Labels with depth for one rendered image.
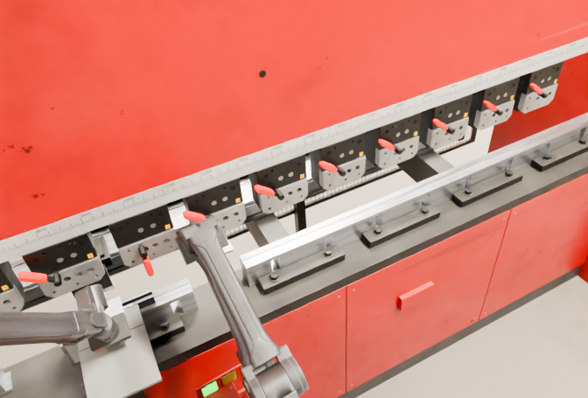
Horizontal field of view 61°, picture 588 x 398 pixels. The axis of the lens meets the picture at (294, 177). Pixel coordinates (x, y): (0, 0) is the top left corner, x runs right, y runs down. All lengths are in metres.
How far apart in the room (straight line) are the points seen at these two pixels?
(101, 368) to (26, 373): 0.31
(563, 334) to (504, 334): 0.27
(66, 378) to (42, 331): 0.55
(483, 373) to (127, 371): 1.66
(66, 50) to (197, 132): 0.34
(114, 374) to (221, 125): 0.70
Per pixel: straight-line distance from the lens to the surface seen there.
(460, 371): 2.57
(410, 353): 2.42
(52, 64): 1.09
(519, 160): 2.15
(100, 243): 1.74
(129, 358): 1.48
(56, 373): 1.70
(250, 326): 1.07
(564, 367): 2.72
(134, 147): 1.21
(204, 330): 1.62
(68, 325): 1.21
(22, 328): 1.11
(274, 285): 1.64
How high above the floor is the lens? 2.19
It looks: 40 degrees down
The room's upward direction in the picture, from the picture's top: 5 degrees counter-clockwise
